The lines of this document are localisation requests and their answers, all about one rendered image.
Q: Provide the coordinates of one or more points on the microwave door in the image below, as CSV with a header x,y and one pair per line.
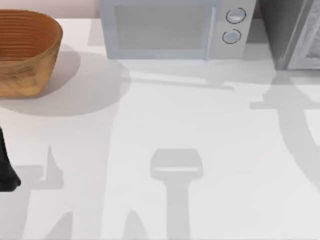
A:
x,y
160,27

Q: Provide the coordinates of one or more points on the pale microwave oven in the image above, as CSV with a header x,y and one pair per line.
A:
x,y
235,51

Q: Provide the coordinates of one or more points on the round microwave knob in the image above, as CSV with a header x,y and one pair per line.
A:
x,y
231,36
235,15

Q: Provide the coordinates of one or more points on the brown woven basket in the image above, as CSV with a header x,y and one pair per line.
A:
x,y
27,72

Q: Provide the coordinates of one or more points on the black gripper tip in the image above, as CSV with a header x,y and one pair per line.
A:
x,y
5,172

